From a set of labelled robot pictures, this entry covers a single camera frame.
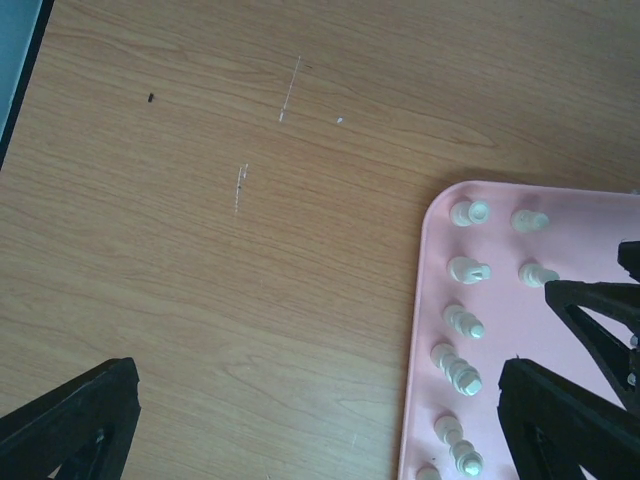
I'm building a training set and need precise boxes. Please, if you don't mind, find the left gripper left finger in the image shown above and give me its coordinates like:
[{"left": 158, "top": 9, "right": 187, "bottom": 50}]
[{"left": 1, "top": 357, "right": 141, "bottom": 479}]

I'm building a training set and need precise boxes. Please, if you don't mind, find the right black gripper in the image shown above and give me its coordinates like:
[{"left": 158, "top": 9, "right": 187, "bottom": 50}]
[{"left": 544, "top": 241, "right": 640, "bottom": 406}]

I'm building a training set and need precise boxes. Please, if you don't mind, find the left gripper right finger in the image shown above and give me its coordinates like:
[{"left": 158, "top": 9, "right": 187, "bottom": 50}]
[{"left": 497, "top": 358, "right": 639, "bottom": 479}]

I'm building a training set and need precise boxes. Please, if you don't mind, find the white pawn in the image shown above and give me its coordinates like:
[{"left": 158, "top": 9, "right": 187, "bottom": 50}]
[
  {"left": 511, "top": 209, "right": 550, "bottom": 233},
  {"left": 518, "top": 263, "right": 559, "bottom": 288}
]

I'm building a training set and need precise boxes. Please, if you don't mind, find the white pawn top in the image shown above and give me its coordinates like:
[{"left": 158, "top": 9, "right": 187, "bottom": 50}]
[{"left": 511, "top": 209, "right": 550, "bottom": 233}]

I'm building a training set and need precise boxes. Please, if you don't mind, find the white king piece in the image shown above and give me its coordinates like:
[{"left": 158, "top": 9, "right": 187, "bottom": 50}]
[{"left": 434, "top": 415, "right": 484, "bottom": 478}]

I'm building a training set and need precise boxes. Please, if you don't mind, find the white queen piece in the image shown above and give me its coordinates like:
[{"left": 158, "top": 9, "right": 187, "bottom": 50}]
[{"left": 430, "top": 343, "right": 483, "bottom": 396}]

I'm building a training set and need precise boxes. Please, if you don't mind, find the white bishop piece lower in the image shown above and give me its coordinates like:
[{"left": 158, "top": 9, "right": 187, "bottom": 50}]
[{"left": 415, "top": 465, "right": 441, "bottom": 480}]

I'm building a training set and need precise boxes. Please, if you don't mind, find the white bishop piece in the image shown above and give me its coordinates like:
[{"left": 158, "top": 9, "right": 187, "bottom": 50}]
[
  {"left": 443, "top": 304, "right": 485, "bottom": 340},
  {"left": 415, "top": 465, "right": 441, "bottom": 480}
]

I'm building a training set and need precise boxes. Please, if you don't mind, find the pink plastic tray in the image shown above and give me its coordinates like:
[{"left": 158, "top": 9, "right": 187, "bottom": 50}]
[{"left": 398, "top": 180, "right": 639, "bottom": 479}]

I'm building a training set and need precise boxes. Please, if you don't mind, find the white knight piece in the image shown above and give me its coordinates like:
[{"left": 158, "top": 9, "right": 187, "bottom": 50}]
[{"left": 447, "top": 256, "right": 492, "bottom": 285}]

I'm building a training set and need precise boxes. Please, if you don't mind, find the white rook piece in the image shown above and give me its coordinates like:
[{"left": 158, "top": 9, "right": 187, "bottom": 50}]
[{"left": 449, "top": 200, "right": 491, "bottom": 227}]

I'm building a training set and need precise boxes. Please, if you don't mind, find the black aluminium frame rail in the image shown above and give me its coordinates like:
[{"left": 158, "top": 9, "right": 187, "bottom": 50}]
[{"left": 0, "top": 0, "right": 54, "bottom": 163}]

